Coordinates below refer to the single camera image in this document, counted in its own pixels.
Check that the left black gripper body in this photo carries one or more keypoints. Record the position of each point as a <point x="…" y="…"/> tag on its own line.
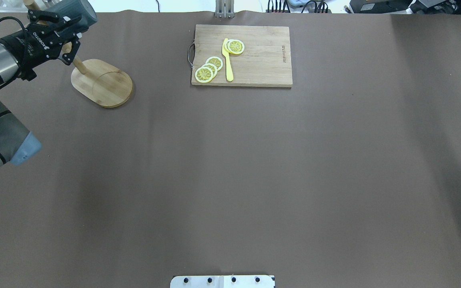
<point x="25" y="44"/>

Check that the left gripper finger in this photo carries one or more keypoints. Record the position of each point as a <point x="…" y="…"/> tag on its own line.
<point x="45" y="24"/>
<point x="69" y="51"/>

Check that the blue mug yellow inside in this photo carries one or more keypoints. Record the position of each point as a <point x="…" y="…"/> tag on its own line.
<point x="72" y="9"/>

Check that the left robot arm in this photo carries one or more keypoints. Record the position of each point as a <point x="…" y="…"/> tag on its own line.
<point x="17" y="142"/>

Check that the wooden cup rack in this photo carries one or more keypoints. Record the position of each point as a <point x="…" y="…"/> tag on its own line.
<point x="102" y="83"/>

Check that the middle lemon slice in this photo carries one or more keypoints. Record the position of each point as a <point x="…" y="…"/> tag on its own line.
<point x="212" y="67"/>

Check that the upper lemon slice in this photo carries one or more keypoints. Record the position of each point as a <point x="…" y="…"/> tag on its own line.
<point x="216" y="61"/>

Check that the lemon slice on knife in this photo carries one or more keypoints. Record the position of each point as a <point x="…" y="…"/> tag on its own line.
<point x="235" y="46"/>

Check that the bamboo cutting board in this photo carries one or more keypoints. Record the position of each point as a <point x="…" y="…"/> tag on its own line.
<point x="265" y="62"/>

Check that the lemon slice near handle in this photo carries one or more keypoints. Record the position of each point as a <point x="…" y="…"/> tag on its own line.
<point x="203" y="75"/>

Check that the aluminium frame post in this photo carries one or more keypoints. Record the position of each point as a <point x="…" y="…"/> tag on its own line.
<point x="224" y="9"/>

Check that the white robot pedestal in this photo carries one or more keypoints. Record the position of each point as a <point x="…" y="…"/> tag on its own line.
<point x="223" y="281"/>

